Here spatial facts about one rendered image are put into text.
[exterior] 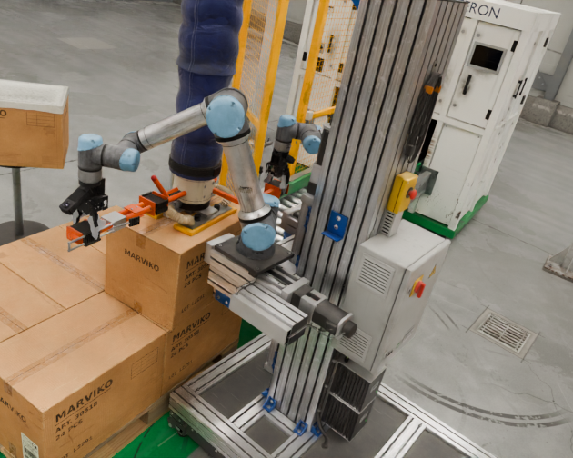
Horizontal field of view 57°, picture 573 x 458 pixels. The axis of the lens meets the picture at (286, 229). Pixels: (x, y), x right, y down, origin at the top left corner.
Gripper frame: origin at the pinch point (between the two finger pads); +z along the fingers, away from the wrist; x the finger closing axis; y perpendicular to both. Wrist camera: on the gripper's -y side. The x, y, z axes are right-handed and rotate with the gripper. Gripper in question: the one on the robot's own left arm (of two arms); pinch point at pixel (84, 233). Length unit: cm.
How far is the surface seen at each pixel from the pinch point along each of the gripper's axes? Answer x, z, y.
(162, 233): -4.0, 13.0, 37.2
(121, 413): -16, 84, 6
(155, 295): -9, 39, 30
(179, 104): 4, -38, 50
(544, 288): -168, 106, 325
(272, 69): 35, -32, 175
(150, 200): 0.6, -1.6, 33.8
